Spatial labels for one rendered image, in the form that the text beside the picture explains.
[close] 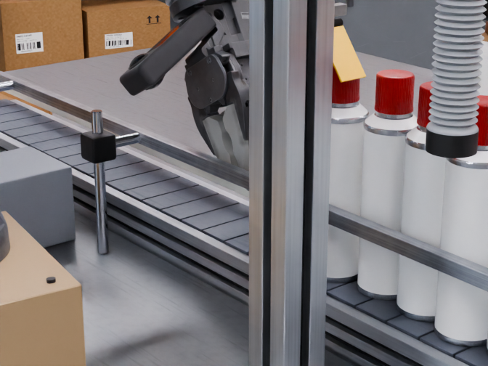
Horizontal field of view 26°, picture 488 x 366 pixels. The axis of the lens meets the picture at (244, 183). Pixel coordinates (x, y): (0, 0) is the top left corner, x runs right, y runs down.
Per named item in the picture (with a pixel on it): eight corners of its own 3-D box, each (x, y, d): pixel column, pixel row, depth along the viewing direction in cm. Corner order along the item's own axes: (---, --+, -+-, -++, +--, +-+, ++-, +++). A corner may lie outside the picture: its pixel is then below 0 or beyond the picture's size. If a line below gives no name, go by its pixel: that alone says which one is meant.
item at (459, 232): (508, 335, 90) (530, 101, 83) (468, 354, 87) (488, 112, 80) (460, 313, 93) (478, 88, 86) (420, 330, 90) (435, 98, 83)
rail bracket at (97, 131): (153, 243, 121) (149, 104, 115) (99, 259, 117) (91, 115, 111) (138, 235, 123) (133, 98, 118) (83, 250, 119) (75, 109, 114)
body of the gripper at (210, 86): (293, 86, 112) (257, -20, 113) (229, 99, 107) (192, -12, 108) (253, 107, 118) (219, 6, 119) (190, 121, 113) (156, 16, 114)
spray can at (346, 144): (372, 271, 102) (382, 62, 95) (340, 288, 98) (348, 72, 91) (330, 256, 105) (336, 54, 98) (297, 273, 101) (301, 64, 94)
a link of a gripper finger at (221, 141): (287, 180, 113) (260, 99, 114) (244, 192, 110) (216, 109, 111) (271, 187, 116) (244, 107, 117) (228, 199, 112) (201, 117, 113)
